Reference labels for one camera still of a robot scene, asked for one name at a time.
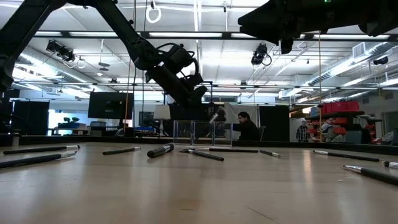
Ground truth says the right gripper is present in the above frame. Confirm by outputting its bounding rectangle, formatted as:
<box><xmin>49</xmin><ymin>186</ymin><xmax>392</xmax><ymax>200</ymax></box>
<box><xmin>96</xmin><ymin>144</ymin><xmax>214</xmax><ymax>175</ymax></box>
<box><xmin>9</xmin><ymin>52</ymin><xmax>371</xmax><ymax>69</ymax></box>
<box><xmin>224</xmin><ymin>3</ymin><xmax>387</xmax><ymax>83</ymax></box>
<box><xmin>238</xmin><ymin>0</ymin><xmax>336</xmax><ymax>54</ymax></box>

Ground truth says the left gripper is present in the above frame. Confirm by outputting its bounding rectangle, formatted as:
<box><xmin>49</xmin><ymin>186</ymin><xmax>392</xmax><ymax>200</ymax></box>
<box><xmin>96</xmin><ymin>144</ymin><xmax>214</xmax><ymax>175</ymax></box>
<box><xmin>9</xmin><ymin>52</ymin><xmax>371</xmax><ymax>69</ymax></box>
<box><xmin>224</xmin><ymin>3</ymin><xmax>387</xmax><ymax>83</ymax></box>
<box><xmin>144</xmin><ymin>63</ymin><xmax>208</xmax><ymax>108</ymax></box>

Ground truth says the makeup brush with black head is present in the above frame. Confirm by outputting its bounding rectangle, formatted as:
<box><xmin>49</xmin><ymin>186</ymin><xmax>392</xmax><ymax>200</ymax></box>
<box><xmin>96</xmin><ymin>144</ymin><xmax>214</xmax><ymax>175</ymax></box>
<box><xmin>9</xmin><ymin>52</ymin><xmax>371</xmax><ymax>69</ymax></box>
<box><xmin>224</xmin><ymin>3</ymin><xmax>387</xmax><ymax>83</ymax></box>
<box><xmin>179</xmin><ymin>148</ymin><xmax>225</xmax><ymax>162</ymax></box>

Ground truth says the thick grey-headed powder brush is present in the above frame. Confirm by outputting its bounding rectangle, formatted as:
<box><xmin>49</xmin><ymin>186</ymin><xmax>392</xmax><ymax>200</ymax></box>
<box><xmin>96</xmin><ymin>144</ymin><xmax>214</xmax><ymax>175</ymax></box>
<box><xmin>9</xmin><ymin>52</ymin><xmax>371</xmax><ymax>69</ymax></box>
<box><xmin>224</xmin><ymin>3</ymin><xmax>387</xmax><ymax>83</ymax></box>
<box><xmin>146</xmin><ymin>142</ymin><xmax>175</xmax><ymax>159</ymax></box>

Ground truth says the person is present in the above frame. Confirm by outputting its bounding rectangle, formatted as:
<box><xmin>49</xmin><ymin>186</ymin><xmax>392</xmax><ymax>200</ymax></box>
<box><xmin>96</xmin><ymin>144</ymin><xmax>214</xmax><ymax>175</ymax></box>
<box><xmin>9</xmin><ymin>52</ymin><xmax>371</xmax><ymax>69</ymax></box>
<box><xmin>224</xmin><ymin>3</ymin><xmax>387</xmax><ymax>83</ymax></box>
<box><xmin>295</xmin><ymin>120</ymin><xmax>310</xmax><ymax>143</ymax></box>
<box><xmin>231</xmin><ymin>111</ymin><xmax>261</xmax><ymax>142</ymax></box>
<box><xmin>214</xmin><ymin>105</ymin><xmax>228</xmax><ymax>139</ymax></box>

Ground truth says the table lamp white shade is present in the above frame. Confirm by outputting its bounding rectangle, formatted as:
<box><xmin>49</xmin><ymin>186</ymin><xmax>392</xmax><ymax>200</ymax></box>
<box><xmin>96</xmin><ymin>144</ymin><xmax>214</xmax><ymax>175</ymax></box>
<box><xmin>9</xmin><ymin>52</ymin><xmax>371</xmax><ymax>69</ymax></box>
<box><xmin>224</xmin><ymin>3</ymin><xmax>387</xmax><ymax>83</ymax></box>
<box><xmin>153</xmin><ymin>104</ymin><xmax>172</xmax><ymax>138</ymax></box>

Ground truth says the clear acrylic brush organizer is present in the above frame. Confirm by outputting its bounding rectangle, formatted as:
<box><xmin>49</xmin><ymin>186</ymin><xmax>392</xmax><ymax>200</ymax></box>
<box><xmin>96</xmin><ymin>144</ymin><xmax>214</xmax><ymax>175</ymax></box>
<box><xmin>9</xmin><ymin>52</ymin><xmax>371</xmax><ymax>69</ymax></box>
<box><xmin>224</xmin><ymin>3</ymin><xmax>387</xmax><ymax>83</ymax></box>
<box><xmin>172</xmin><ymin>119</ymin><xmax>233</xmax><ymax>147</ymax></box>

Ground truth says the white backdrop screen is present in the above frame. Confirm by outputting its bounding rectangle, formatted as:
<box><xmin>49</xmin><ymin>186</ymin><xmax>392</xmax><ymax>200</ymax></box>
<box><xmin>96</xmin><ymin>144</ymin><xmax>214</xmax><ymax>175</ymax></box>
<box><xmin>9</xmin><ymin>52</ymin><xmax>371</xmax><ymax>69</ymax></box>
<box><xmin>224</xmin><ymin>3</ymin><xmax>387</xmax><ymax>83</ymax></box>
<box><xmin>223</xmin><ymin>102</ymin><xmax>259</xmax><ymax>141</ymax></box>

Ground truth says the black storage shelf rack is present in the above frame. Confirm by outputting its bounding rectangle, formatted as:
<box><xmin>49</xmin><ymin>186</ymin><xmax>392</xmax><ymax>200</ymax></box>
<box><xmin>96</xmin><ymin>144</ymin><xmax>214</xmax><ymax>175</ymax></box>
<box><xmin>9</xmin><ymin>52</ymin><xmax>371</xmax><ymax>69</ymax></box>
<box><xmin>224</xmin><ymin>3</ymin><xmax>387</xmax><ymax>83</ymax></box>
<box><xmin>304</xmin><ymin>110</ymin><xmax>384</xmax><ymax>144</ymax></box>

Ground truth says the black stand frame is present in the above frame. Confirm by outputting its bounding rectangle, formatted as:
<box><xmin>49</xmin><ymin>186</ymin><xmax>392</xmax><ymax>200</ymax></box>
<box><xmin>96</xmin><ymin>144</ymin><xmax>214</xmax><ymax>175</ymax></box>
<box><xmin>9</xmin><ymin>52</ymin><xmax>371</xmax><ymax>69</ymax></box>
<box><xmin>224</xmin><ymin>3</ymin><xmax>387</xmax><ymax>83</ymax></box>
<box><xmin>201</xmin><ymin>80</ymin><xmax>214</xmax><ymax>105</ymax></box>

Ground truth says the black ceiling-hung camera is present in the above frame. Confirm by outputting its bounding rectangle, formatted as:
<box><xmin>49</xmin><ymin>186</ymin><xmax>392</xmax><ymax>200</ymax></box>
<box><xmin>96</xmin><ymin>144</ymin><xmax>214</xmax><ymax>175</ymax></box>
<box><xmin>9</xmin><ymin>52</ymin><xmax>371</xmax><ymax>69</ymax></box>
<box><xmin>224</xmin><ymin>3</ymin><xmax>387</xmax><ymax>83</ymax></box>
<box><xmin>250</xmin><ymin>42</ymin><xmax>273</xmax><ymax>67</ymax></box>

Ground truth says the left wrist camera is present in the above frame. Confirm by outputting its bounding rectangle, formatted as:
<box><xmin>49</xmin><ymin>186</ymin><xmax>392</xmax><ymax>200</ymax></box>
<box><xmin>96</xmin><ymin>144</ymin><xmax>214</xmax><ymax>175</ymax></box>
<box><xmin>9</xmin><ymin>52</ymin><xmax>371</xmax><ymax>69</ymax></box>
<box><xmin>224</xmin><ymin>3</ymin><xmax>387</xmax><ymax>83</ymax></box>
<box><xmin>164</xmin><ymin>42</ymin><xmax>200</xmax><ymax>77</ymax></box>

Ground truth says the silver air duct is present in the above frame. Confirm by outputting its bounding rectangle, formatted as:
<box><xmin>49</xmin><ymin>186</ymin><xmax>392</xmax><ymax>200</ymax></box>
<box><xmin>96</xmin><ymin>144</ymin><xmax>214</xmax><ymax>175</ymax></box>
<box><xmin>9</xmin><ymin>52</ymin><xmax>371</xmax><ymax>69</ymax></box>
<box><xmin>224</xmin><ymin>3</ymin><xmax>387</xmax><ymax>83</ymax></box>
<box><xmin>306</xmin><ymin>42</ymin><xmax>398</xmax><ymax>88</ymax></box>
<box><xmin>12</xmin><ymin>46</ymin><xmax>94</xmax><ymax>94</ymax></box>

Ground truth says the black wall monitor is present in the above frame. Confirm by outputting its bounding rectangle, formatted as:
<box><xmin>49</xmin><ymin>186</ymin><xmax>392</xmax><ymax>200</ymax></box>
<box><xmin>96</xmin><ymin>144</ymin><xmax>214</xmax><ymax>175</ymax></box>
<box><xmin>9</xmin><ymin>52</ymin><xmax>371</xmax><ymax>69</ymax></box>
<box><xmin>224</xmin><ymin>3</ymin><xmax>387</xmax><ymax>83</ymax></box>
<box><xmin>87</xmin><ymin>91</ymin><xmax>135</xmax><ymax>120</ymax></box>

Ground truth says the white cable loop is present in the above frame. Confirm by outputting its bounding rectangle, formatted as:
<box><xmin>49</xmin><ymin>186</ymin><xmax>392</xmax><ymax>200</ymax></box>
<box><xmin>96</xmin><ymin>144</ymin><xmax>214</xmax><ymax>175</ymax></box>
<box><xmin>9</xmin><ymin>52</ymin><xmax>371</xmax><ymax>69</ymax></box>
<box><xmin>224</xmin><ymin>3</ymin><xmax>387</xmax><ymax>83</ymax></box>
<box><xmin>145</xmin><ymin>0</ymin><xmax>163</xmax><ymax>24</ymax></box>

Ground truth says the black aluminium table frame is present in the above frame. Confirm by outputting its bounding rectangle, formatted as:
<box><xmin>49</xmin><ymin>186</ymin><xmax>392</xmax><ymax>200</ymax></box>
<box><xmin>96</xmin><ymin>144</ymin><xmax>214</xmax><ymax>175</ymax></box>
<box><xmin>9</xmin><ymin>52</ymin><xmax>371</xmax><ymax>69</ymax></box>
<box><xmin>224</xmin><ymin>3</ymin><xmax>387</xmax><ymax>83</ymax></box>
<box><xmin>0</xmin><ymin>133</ymin><xmax>398</xmax><ymax>156</ymax></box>

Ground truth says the black ceiling camera rig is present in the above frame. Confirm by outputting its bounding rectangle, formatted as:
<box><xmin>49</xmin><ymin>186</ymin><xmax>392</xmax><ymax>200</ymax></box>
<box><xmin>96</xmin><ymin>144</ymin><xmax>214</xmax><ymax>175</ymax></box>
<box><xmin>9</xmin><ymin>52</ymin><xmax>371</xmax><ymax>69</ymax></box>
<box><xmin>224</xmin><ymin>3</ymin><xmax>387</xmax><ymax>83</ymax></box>
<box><xmin>45</xmin><ymin>39</ymin><xmax>76</xmax><ymax>63</ymax></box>

